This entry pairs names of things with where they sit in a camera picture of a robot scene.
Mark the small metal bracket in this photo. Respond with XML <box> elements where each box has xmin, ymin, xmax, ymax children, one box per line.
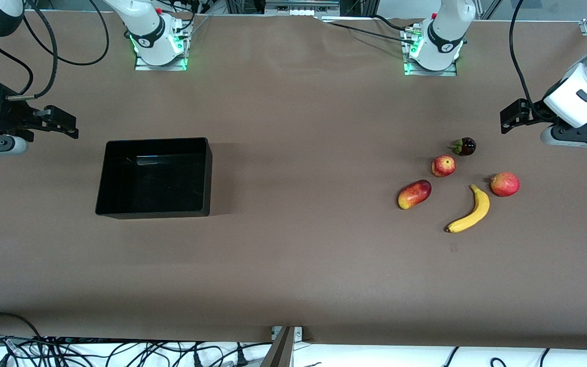
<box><xmin>272</xmin><ymin>326</ymin><xmax>304</xmax><ymax>341</ymax></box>

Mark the red yellow mango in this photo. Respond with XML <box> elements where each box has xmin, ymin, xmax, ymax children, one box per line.
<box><xmin>398</xmin><ymin>179</ymin><xmax>433</xmax><ymax>210</ymax></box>

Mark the white power strip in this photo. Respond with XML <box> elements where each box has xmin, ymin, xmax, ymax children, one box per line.
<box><xmin>264</xmin><ymin>0</ymin><xmax>341</xmax><ymax>17</ymax></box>

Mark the red yellow apple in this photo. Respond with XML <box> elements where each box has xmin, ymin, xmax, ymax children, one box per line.
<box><xmin>431</xmin><ymin>155</ymin><xmax>456</xmax><ymax>178</ymax></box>

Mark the black plastic box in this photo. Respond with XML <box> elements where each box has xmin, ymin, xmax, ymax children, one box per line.
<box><xmin>95</xmin><ymin>137</ymin><xmax>213</xmax><ymax>220</ymax></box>

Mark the dark purple mangosteen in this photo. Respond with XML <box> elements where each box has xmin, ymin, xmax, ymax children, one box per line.
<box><xmin>450</xmin><ymin>137</ymin><xmax>477</xmax><ymax>156</ymax></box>

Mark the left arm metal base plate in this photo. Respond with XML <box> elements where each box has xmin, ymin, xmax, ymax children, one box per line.
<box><xmin>402</xmin><ymin>25</ymin><xmax>459</xmax><ymax>77</ymax></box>

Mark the yellow banana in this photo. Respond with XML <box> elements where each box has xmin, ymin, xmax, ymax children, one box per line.
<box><xmin>445</xmin><ymin>184</ymin><xmax>491</xmax><ymax>234</ymax></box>

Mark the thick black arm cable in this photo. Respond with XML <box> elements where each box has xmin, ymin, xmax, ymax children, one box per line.
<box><xmin>7</xmin><ymin>0</ymin><xmax>60</xmax><ymax>100</ymax></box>

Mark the short black arm cable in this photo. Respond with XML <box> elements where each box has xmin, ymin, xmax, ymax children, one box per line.
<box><xmin>0</xmin><ymin>35</ymin><xmax>34</xmax><ymax>96</ymax></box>

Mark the grey cable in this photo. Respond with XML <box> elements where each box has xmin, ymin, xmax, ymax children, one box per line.
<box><xmin>186</xmin><ymin>14</ymin><xmax>214</xmax><ymax>41</ymax></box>

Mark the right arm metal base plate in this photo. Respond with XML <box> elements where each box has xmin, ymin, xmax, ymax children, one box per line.
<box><xmin>134</xmin><ymin>20</ymin><xmax>189</xmax><ymax>71</ymax></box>

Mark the thin black looped cable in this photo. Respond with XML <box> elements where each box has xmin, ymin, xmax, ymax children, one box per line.
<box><xmin>22</xmin><ymin>0</ymin><xmax>111</xmax><ymax>67</ymax></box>

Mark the dark metal post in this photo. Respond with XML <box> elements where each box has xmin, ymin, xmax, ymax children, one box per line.
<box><xmin>260</xmin><ymin>326</ymin><xmax>294</xmax><ymax>367</ymax></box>

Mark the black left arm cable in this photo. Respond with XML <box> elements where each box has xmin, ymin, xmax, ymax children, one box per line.
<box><xmin>509</xmin><ymin>0</ymin><xmax>549</xmax><ymax>123</ymax></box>

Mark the black cable tangle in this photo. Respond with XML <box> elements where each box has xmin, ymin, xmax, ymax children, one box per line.
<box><xmin>0</xmin><ymin>334</ymin><xmax>274</xmax><ymax>367</ymax></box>

